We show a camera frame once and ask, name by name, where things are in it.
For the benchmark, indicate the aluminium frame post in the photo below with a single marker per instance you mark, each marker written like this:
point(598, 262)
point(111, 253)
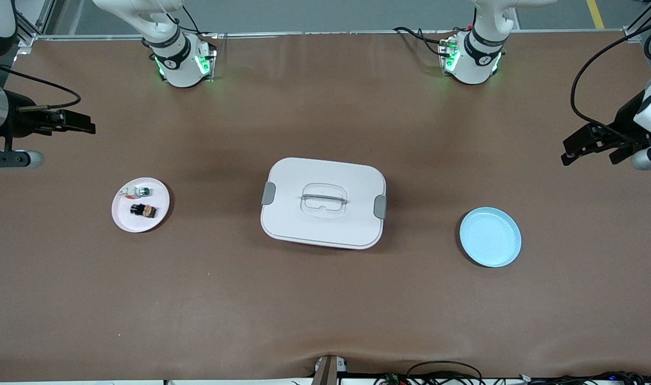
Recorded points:
point(29, 38)
point(638, 35)

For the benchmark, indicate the light blue round plate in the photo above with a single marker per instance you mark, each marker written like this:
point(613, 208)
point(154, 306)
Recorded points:
point(488, 238)

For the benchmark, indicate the brown camera post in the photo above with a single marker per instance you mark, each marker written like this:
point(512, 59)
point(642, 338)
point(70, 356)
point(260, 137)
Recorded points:
point(325, 371)

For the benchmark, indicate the black orange switch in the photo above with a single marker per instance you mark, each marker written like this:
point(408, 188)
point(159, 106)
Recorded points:
point(144, 210)

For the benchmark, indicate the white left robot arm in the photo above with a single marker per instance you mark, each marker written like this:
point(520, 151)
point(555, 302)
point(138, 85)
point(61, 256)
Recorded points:
point(472, 61)

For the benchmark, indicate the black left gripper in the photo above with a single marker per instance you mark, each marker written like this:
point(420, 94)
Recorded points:
point(626, 124)

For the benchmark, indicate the brown table mat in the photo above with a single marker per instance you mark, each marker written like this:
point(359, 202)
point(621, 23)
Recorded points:
point(197, 299)

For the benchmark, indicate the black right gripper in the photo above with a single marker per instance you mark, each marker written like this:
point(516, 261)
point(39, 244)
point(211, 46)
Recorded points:
point(20, 114)

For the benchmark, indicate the white lidded storage box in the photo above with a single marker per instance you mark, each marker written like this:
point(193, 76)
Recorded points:
point(325, 227)

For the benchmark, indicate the green white push button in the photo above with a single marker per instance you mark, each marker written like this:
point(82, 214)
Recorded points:
point(138, 192)

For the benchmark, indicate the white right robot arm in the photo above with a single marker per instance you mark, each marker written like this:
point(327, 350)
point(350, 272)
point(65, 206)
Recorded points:
point(181, 64)

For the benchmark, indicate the pale pink round plate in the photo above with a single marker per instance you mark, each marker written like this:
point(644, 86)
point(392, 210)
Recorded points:
point(144, 224)

